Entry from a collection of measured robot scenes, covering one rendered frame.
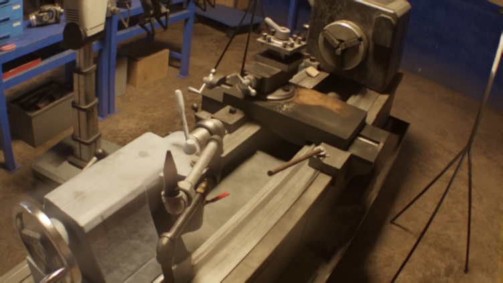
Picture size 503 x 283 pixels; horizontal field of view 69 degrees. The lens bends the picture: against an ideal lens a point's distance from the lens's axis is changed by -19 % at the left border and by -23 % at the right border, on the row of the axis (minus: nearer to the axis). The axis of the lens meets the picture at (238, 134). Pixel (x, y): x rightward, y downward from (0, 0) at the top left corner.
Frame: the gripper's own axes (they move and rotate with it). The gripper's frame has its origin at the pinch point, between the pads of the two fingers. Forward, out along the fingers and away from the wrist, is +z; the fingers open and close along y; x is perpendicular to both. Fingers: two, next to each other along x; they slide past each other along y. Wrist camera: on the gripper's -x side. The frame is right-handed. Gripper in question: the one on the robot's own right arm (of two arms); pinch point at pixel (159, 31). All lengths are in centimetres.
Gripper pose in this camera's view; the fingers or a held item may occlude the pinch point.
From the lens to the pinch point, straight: 174.1
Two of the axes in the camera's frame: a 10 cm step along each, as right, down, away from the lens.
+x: -8.6, 1.8, 4.8
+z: 3.6, 8.8, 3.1
